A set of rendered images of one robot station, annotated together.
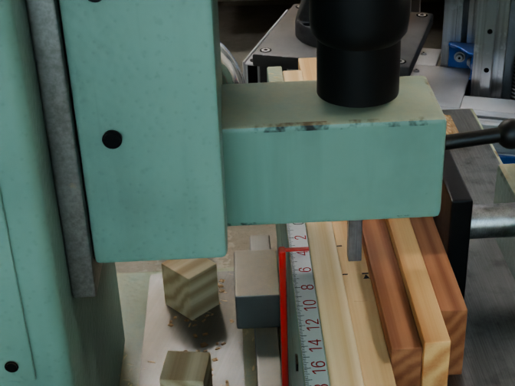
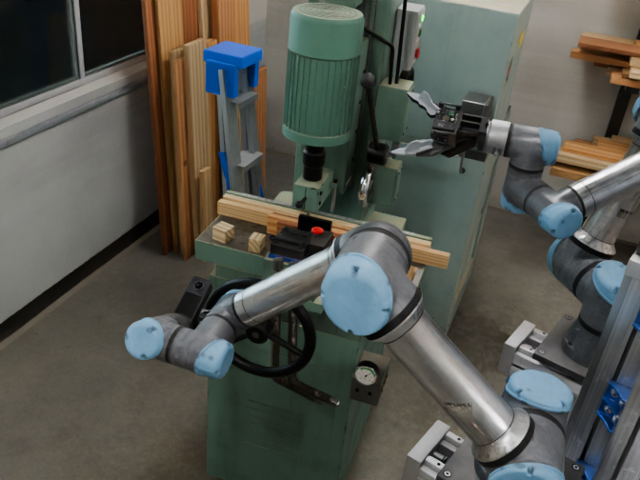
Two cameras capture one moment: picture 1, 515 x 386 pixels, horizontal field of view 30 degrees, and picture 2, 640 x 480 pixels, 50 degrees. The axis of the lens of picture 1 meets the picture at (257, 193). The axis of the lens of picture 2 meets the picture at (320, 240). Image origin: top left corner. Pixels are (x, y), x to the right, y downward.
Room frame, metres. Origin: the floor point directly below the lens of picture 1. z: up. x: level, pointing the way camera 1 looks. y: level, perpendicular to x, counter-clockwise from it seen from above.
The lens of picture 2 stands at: (1.03, -1.64, 1.87)
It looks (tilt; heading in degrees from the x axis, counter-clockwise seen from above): 31 degrees down; 106
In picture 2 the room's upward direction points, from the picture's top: 6 degrees clockwise
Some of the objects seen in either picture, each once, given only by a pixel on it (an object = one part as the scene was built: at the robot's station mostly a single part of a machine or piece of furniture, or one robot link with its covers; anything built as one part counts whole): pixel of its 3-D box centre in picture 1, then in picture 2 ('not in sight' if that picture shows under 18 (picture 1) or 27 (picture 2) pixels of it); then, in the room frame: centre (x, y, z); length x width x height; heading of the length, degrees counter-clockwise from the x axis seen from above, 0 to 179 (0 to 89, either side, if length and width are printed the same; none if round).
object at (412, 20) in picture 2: not in sight; (407, 36); (0.69, 0.26, 1.40); 0.10 x 0.06 x 0.16; 91
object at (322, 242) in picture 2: not in sight; (301, 243); (0.60, -0.26, 0.99); 0.13 x 0.11 x 0.06; 1
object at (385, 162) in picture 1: (325, 158); (313, 190); (0.55, -0.04, 1.03); 0.14 x 0.07 x 0.09; 91
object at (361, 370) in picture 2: not in sight; (367, 374); (0.81, -0.27, 0.65); 0.06 x 0.04 x 0.08; 1
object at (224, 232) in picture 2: not in sight; (223, 232); (0.36, -0.19, 0.92); 0.04 x 0.04 x 0.04; 78
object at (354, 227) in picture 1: (354, 227); not in sight; (0.55, -0.06, 0.97); 0.01 x 0.01 x 0.05; 1
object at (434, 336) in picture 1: (400, 260); (312, 233); (0.58, -0.10, 0.93); 0.26 x 0.02 x 0.06; 1
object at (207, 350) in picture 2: not in sight; (205, 348); (0.57, -0.72, 0.99); 0.11 x 0.11 x 0.08; 89
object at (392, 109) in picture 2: not in sight; (393, 109); (0.70, 0.15, 1.23); 0.09 x 0.08 x 0.15; 91
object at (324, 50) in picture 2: not in sight; (322, 75); (0.55, -0.06, 1.35); 0.18 x 0.18 x 0.31
